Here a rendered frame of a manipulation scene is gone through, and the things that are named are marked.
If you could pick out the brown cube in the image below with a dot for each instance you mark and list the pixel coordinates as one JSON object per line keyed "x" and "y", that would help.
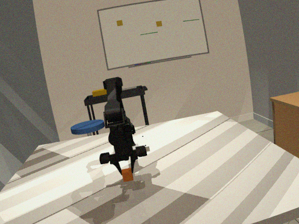
{"x": 127, "y": 174}

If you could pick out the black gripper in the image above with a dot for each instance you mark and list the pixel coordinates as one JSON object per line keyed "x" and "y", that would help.
{"x": 140, "y": 151}

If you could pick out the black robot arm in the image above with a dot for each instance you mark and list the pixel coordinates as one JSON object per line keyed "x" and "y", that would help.
{"x": 120, "y": 125}

